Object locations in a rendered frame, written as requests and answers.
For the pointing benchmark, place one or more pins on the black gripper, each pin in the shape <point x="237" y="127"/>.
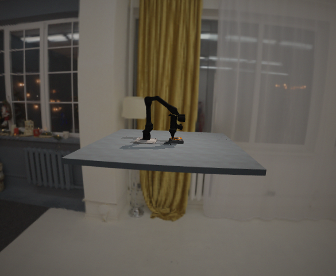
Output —
<point x="172" y="129"/>

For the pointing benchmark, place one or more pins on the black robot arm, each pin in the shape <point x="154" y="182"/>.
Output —
<point x="172" y="109"/>

